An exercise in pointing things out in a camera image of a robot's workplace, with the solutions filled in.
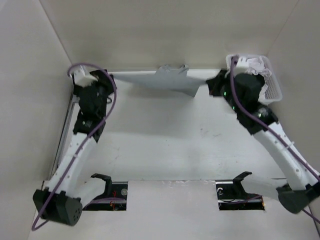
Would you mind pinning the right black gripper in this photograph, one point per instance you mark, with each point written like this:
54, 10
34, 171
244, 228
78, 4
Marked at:
215, 83

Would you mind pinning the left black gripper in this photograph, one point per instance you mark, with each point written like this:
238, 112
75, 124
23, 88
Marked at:
105, 81

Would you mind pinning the grey tank top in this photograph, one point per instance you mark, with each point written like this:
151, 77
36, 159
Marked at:
166, 77

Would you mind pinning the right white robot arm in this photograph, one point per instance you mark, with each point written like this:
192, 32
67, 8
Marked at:
301, 183

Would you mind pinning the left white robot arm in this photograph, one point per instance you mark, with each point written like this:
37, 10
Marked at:
61, 201

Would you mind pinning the crumpled white tank top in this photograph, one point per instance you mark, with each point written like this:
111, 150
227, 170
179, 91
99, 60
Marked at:
257, 67

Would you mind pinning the white plastic laundry basket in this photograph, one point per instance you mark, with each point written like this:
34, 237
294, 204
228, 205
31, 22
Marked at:
273, 93

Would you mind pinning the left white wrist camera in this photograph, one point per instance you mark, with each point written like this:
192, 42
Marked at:
81, 77

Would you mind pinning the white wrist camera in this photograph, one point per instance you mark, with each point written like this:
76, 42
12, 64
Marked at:
81, 77
240, 62

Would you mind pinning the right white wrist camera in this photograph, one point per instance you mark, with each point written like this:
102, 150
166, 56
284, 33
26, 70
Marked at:
240, 62

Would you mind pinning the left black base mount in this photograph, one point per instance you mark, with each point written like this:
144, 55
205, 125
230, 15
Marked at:
113, 198

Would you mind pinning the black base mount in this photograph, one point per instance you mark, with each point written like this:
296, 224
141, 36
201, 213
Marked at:
231, 195
113, 198

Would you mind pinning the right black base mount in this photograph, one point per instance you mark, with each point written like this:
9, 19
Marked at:
231, 195

